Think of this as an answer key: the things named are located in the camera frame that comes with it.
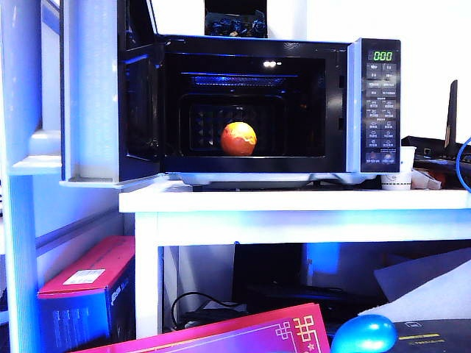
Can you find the orange fruit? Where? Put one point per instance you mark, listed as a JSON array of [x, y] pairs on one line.
[[238, 138]]

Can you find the grey-framed partition panel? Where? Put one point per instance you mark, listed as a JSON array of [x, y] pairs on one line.
[[22, 257]]

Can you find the black paper shredder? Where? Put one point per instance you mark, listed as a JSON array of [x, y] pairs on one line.
[[434, 338]]

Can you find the white Midea microwave body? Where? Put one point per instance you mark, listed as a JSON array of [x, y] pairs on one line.
[[379, 121]]

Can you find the black router with antenna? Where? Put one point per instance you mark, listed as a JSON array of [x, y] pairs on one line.
[[433, 147]]

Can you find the white patterned paper cup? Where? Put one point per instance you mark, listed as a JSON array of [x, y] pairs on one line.
[[397, 181]]

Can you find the white table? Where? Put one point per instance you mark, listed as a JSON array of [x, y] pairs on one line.
[[294, 224]]

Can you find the crumpled paper packaging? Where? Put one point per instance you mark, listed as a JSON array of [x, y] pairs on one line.
[[425, 180]]

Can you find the red and blue carton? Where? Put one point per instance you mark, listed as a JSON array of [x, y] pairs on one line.
[[82, 279]]

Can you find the pink patterned flat box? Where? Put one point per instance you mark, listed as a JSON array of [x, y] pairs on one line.
[[239, 334]]

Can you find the white foam sheet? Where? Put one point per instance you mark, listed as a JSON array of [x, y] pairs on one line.
[[434, 294]]

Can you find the glossy blue egg-shaped object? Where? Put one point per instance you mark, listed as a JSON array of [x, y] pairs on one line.
[[364, 334]]

